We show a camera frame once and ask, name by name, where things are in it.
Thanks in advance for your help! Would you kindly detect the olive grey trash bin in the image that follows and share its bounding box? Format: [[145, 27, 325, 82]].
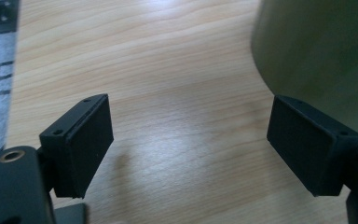
[[250, 0, 358, 154]]

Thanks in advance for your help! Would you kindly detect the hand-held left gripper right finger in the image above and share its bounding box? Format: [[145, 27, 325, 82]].
[[267, 94, 358, 198]]

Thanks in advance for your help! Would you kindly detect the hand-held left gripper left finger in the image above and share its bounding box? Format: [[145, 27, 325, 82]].
[[39, 93, 115, 199]]

